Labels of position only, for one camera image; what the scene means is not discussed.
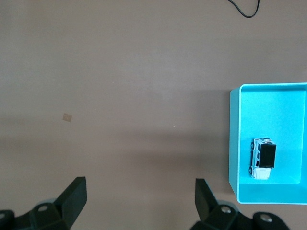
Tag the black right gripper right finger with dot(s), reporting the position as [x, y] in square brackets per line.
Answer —
[206, 206]

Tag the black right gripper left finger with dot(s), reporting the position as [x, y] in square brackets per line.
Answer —
[69, 201]

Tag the white toy pickup truck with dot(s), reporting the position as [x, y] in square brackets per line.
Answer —
[266, 155]

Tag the light brown tape square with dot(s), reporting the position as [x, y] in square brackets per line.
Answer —
[67, 117]

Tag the teal plastic bin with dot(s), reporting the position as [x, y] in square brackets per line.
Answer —
[287, 115]

